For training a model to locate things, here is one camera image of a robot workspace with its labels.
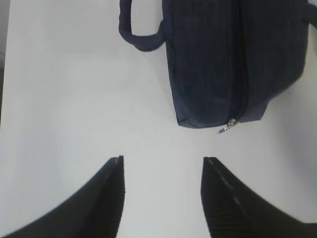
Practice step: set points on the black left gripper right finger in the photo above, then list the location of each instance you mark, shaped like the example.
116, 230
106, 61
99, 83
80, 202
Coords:
233, 210

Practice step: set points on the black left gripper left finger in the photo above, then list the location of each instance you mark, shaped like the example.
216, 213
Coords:
94, 211

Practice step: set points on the navy blue lunch bag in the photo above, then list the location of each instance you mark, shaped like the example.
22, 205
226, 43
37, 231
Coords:
227, 59

